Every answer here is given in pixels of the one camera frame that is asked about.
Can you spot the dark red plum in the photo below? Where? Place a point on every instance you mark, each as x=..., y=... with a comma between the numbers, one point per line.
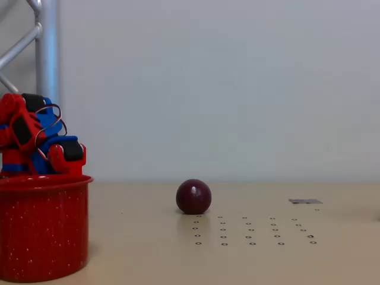
x=193, y=197

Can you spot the red and blue gripper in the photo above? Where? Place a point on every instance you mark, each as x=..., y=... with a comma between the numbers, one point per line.
x=72, y=152

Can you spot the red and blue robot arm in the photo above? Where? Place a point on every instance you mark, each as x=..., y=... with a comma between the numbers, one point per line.
x=20, y=130

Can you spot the flat grey tape piece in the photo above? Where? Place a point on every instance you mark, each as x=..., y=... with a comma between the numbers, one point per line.
x=305, y=201

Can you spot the red speckled enamel cup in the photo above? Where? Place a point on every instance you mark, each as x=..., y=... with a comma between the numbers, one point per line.
x=44, y=225

